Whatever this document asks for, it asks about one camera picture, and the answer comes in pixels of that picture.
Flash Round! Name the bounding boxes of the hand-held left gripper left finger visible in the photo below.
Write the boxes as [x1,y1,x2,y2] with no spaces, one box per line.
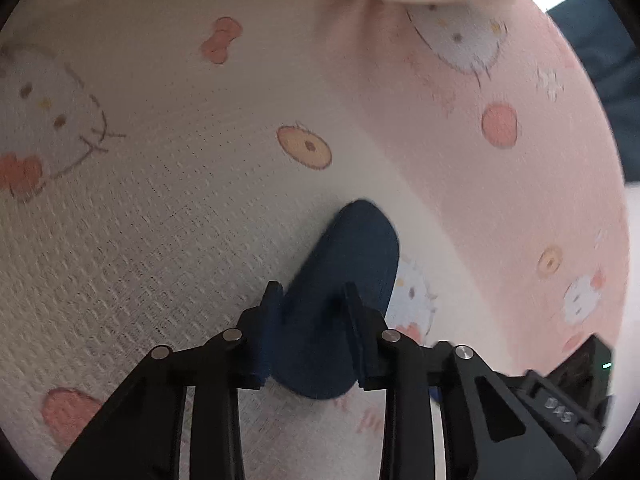
[50,280,286,480]

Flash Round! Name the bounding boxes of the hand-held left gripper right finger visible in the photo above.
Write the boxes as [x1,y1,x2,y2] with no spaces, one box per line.
[344,282,578,480]

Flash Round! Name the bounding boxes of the dark blue glasses case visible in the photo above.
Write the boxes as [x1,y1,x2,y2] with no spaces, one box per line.
[265,199,401,401]

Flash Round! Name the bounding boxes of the pink cat printed sofa cover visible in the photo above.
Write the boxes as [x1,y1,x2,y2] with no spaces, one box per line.
[0,0,628,480]

